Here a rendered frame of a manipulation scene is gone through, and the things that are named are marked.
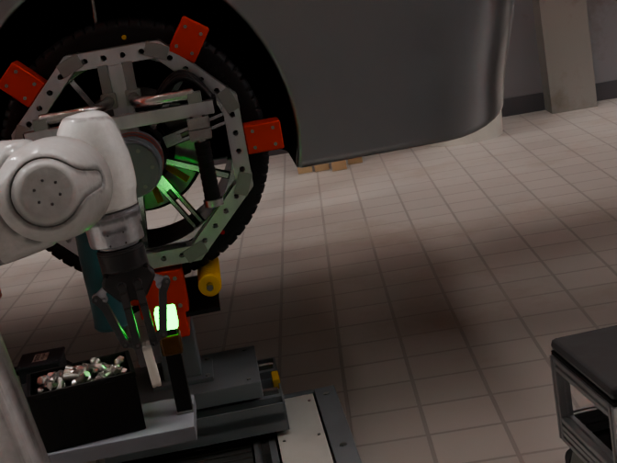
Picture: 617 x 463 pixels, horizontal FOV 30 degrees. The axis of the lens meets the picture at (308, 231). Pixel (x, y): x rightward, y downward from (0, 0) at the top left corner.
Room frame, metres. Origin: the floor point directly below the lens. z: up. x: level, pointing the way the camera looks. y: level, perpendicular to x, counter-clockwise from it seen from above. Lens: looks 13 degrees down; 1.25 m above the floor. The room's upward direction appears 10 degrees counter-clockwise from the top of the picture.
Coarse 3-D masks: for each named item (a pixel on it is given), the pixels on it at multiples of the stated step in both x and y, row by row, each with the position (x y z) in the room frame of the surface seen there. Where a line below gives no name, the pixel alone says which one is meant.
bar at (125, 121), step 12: (156, 108) 2.55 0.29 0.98; (168, 108) 2.53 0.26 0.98; (180, 108) 2.53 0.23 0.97; (192, 108) 2.53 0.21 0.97; (204, 108) 2.53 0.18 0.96; (120, 120) 2.52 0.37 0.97; (132, 120) 2.52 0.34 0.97; (144, 120) 2.53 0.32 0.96; (156, 120) 2.53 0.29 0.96; (168, 120) 2.53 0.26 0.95; (36, 132) 2.51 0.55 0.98; (48, 132) 2.51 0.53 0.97
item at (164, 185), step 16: (80, 96) 2.81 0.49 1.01; (144, 128) 2.82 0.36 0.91; (176, 144) 2.82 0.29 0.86; (176, 160) 2.82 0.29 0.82; (224, 176) 2.83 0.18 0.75; (176, 192) 2.82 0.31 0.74; (224, 192) 2.81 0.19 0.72; (144, 208) 2.82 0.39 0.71; (176, 208) 2.82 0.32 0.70; (192, 208) 2.82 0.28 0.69; (208, 208) 2.90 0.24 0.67; (144, 224) 2.81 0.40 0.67; (176, 224) 2.99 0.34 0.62; (192, 224) 2.82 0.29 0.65; (144, 240) 2.81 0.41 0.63; (160, 240) 2.86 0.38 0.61; (176, 240) 2.80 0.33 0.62
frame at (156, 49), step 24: (120, 48) 2.71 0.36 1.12; (144, 48) 2.71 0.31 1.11; (168, 48) 2.72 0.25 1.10; (72, 72) 2.70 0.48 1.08; (192, 72) 2.72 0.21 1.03; (48, 96) 2.70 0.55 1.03; (216, 96) 2.73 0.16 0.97; (24, 120) 2.70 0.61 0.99; (240, 120) 2.73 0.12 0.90; (240, 144) 2.73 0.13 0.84; (240, 168) 2.77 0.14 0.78; (240, 192) 2.72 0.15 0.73; (216, 216) 2.72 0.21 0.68; (72, 240) 2.70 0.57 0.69; (192, 240) 2.77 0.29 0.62; (168, 264) 2.71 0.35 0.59
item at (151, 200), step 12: (180, 120) 2.92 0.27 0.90; (168, 132) 2.92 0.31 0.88; (180, 144) 2.92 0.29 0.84; (192, 144) 2.92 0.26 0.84; (180, 156) 2.92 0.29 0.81; (192, 156) 2.92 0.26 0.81; (180, 168) 2.92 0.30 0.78; (180, 180) 2.92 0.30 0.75; (180, 192) 2.92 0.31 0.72; (156, 204) 2.91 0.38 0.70
